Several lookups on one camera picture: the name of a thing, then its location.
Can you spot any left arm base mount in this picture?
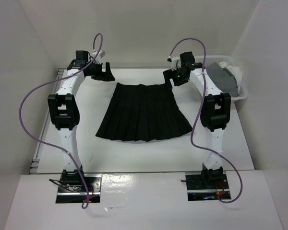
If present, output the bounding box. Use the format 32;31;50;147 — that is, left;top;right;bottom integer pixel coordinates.
49;174;102;204

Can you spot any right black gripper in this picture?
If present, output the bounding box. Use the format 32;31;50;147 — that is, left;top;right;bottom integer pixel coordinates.
163;66;189;90

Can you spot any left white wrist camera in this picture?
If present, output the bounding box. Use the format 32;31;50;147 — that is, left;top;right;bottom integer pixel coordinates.
90;50;106;64

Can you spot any grey skirt in basket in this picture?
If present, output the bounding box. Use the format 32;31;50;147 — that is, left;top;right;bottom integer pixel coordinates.
206;62;238;97

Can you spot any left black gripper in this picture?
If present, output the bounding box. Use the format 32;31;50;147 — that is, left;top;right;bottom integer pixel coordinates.
86;61;115;82

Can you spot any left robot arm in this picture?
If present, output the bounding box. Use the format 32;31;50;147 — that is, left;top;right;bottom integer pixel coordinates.
48;50;115;192

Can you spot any white plastic basket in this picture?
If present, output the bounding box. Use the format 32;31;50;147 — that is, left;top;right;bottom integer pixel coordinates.
205;55;248;102

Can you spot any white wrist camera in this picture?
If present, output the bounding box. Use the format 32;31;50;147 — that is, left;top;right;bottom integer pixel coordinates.
90;50;106;64
167;56;181;71

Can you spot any white cloth in basket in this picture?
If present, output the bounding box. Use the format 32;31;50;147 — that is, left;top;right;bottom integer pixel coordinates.
219;61;242;89

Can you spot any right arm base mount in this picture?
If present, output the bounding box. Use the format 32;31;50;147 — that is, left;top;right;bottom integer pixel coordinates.
181;172;231;201

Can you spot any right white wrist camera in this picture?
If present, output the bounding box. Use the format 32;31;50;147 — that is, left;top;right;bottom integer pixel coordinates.
167;56;181;71

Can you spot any black pleated skirt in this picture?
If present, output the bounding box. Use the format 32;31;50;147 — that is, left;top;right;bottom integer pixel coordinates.
96;83;192;142

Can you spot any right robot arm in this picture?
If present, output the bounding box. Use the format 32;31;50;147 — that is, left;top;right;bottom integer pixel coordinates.
163;52;231;189

